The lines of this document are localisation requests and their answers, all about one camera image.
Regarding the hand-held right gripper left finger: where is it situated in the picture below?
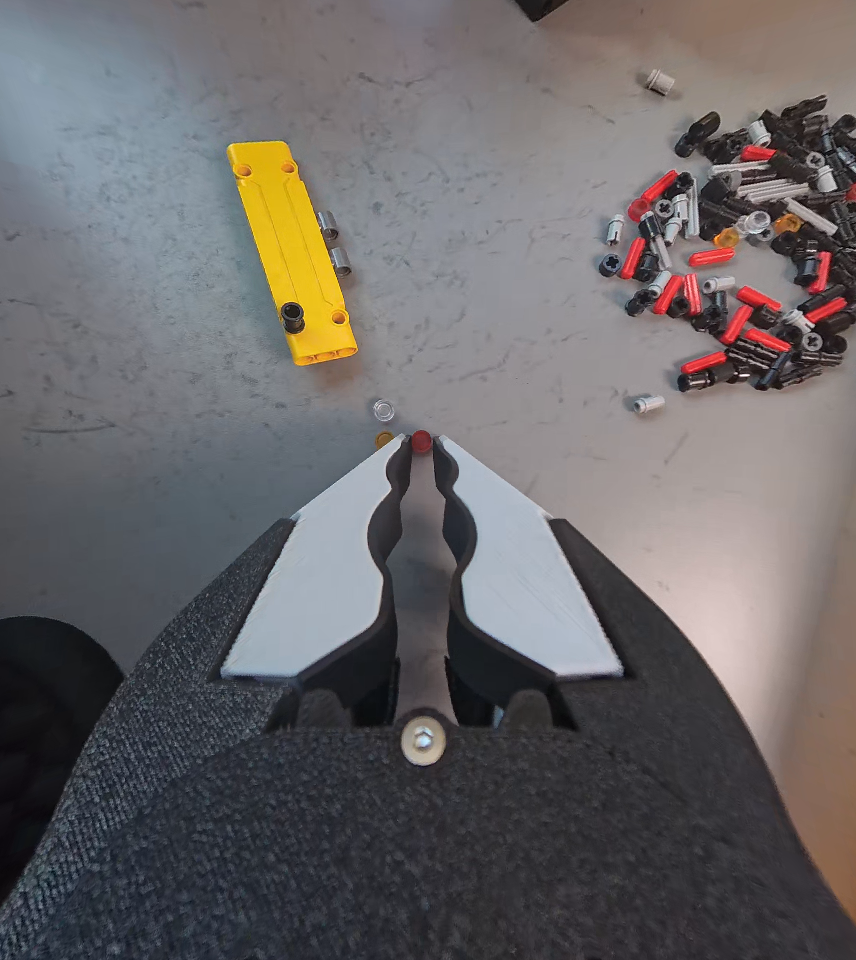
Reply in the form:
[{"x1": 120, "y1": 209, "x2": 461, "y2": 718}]
[{"x1": 220, "y1": 435, "x2": 412, "y2": 727}]

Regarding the black mesh cushion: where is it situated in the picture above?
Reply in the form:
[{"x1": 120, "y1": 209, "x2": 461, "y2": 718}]
[{"x1": 0, "y1": 616, "x2": 126, "y2": 927}]

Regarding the yellow lego panel piece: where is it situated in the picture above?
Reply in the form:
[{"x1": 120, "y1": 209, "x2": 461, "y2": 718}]
[{"x1": 227, "y1": 140, "x2": 360, "y2": 367}]

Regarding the pile of small lego connectors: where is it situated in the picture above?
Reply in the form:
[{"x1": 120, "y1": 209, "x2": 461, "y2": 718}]
[{"x1": 596, "y1": 93, "x2": 856, "y2": 393}]

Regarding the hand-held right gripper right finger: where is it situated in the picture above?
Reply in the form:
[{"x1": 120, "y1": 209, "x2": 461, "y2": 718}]
[{"x1": 431, "y1": 437, "x2": 624, "y2": 727}]

